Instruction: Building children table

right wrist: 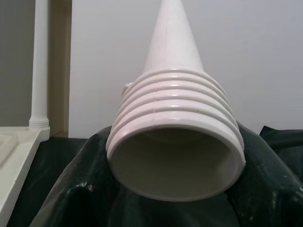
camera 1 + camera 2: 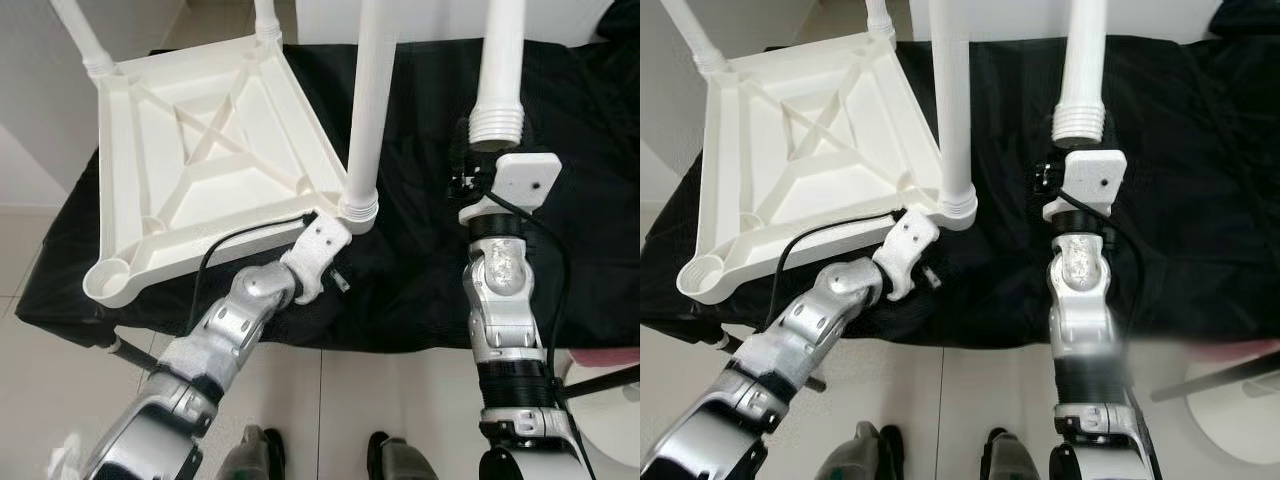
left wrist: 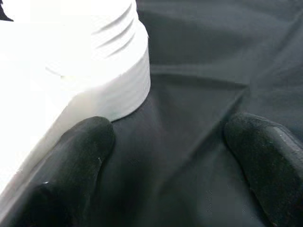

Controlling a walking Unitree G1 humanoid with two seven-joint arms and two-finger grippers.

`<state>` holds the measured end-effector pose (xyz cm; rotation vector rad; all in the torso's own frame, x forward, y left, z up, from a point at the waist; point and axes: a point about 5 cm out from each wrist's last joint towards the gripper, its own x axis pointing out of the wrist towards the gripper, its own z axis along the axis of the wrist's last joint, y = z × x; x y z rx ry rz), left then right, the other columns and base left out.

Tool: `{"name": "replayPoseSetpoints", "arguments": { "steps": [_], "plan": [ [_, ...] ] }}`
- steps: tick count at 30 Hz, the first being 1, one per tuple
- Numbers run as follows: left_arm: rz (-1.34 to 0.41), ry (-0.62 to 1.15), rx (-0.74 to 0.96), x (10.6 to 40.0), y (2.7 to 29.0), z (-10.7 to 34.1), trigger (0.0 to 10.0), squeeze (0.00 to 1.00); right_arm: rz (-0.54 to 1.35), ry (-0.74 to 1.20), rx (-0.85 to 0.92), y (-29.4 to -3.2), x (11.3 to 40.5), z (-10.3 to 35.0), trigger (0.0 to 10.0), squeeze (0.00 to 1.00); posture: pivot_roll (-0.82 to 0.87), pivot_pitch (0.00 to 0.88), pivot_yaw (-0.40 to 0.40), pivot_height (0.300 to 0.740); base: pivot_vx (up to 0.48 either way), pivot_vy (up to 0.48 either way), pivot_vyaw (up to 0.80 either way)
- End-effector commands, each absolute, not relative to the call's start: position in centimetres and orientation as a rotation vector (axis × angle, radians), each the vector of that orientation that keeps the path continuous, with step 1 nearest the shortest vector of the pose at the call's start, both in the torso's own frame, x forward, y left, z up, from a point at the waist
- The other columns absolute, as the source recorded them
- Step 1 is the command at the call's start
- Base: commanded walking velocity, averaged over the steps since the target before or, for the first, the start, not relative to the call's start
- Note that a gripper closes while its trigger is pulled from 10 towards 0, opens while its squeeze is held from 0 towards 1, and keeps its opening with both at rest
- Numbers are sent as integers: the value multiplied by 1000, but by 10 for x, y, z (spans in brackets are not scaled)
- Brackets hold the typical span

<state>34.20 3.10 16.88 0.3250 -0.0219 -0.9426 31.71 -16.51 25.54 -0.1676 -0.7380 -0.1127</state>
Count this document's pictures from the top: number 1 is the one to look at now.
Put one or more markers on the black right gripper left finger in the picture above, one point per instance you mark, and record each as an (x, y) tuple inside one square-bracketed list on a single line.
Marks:
[(90, 194)]

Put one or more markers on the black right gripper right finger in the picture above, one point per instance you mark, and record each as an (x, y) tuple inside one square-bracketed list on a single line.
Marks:
[(265, 194)]

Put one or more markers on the white plastic table top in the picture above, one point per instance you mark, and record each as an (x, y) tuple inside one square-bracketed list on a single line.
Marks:
[(14, 151)]

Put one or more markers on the white plastic table leg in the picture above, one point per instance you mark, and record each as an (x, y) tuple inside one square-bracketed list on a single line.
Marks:
[(175, 118), (39, 71)]

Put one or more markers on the black cloth table cover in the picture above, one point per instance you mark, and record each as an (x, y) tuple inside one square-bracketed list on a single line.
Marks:
[(284, 142)]

